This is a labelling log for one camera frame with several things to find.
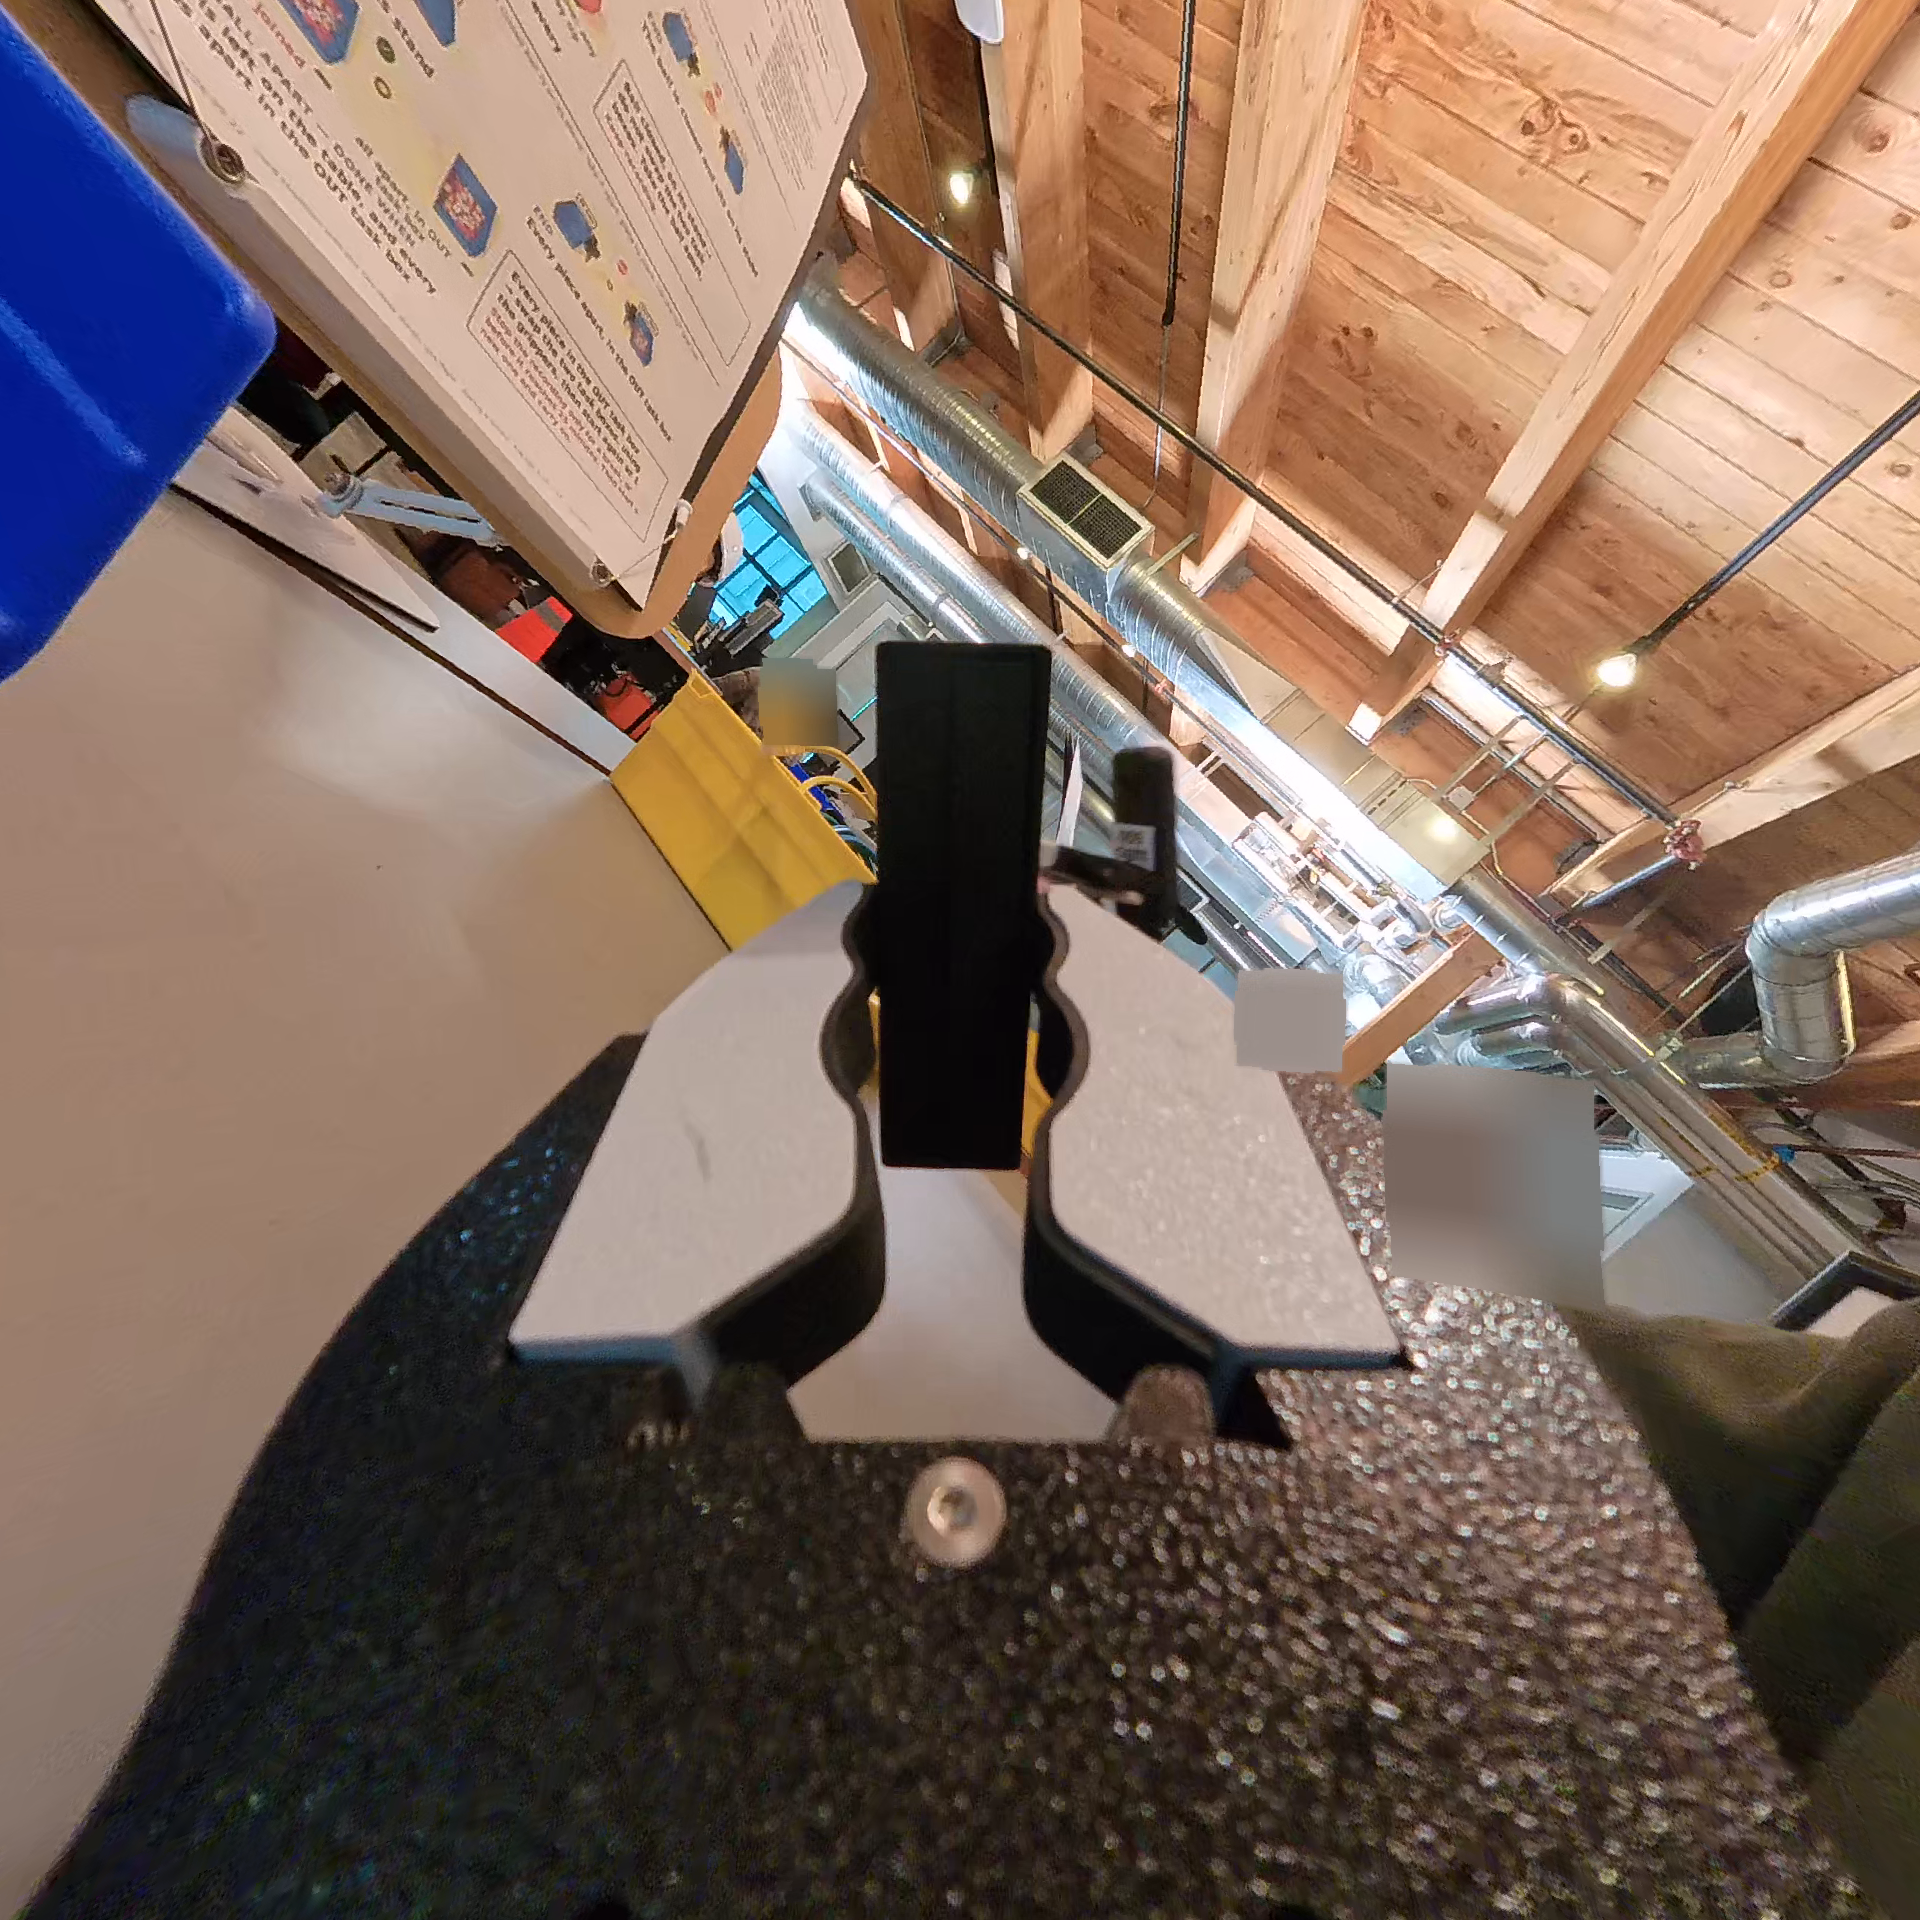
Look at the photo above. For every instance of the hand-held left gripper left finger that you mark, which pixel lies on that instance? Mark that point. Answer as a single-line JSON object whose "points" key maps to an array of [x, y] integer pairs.
{"points": [[705, 1170]]}

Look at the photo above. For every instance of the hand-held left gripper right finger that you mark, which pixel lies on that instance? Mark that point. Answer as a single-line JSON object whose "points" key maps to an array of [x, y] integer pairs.
{"points": [[1184, 1214]]}

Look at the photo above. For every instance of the black network switch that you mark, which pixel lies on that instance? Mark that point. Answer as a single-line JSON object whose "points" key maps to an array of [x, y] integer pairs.
{"points": [[960, 901]]}

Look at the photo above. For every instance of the blue plastic bin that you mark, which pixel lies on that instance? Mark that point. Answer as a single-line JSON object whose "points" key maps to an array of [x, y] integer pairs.
{"points": [[104, 420]]}

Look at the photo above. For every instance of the person's right forearm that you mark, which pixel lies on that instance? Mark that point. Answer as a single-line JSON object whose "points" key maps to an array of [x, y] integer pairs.
{"points": [[1800, 1501]]}

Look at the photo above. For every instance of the yellow plastic bin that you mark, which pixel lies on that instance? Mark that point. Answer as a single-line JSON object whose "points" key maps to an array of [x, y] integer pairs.
{"points": [[720, 811]]}

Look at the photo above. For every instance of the black labelled device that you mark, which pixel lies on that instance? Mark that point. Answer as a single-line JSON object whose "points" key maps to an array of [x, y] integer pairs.
{"points": [[1149, 781]]}

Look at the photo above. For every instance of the orange red object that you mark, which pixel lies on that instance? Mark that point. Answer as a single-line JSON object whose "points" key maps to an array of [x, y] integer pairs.
{"points": [[537, 631]]}

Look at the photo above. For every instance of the cardboard poster board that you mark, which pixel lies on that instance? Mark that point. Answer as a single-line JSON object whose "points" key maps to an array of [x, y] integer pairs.
{"points": [[682, 593]]}

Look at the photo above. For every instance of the grey flat board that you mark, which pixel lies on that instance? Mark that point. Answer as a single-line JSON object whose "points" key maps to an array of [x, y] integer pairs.
{"points": [[285, 511]]}

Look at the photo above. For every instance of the silver elbow duct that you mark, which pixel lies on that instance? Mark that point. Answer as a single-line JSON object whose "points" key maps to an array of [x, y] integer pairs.
{"points": [[1800, 961]]}

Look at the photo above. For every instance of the duct vent grille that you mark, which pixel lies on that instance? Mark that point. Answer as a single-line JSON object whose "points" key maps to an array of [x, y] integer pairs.
{"points": [[1088, 511]]}

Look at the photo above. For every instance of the silver ventilation duct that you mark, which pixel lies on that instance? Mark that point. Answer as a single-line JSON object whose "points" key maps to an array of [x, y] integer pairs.
{"points": [[931, 405]]}

